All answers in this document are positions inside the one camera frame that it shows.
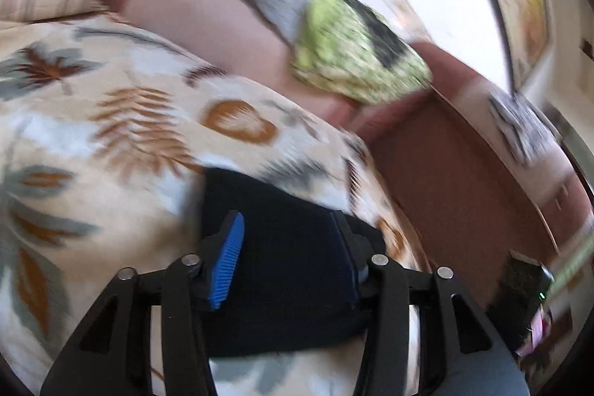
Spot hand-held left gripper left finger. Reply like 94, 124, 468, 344
41, 209, 246, 396

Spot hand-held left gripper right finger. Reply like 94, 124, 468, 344
329, 209, 531, 396

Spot black pants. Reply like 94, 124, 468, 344
197, 167, 389, 358

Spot brown sofa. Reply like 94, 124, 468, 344
110, 0, 591, 314

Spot leaf printed blanket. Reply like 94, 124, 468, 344
0, 12, 433, 396

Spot black and white patterned cloth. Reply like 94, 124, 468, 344
486, 91, 558, 166

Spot green patterned pillow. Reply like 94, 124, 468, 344
289, 0, 435, 105

